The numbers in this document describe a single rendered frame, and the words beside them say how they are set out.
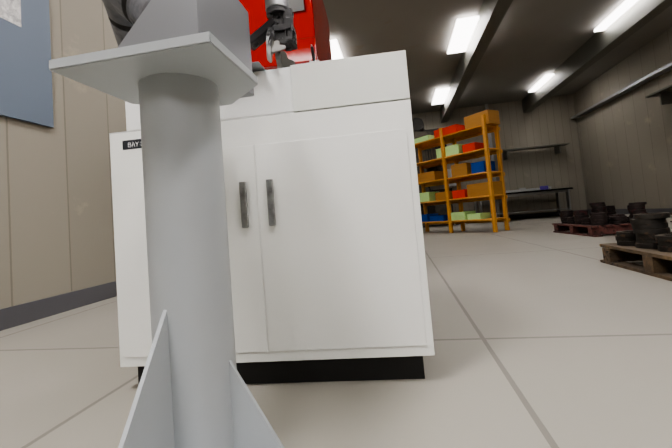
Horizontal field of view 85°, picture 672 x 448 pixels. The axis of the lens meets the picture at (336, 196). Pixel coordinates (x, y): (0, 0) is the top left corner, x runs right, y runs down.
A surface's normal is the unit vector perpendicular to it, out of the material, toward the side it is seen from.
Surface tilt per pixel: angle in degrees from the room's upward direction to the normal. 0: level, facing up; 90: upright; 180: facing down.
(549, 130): 90
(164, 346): 90
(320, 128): 90
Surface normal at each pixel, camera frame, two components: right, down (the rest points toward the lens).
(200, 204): 0.63, -0.10
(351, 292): -0.12, -0.05
